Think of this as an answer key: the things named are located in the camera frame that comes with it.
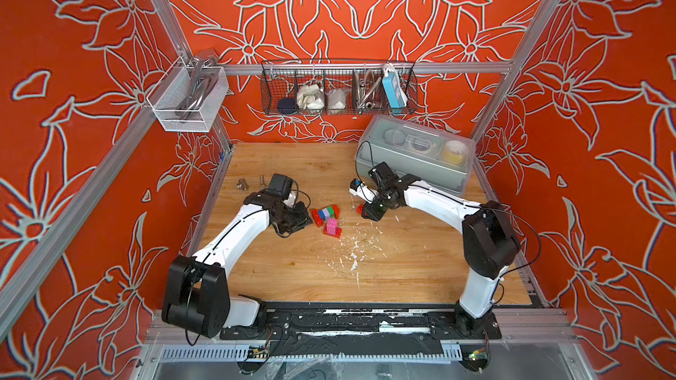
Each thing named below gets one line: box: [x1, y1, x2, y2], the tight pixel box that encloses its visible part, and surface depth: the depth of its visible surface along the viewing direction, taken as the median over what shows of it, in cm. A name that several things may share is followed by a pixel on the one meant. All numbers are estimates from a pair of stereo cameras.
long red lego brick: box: [322, 226, 343, 240], surface depth 93 cm
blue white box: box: [382, 65, 408, 110], surface depth 89 cm
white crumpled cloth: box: [296, 84, 325, 110], surface depth 92 cm
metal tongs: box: [175, 56, 218, 121], surface depth 87 cm
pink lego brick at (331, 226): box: [326, 217, 338, 235], surface depth 89 cm
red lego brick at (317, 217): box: [310, 208, 324, 228], surface depth 95 cm
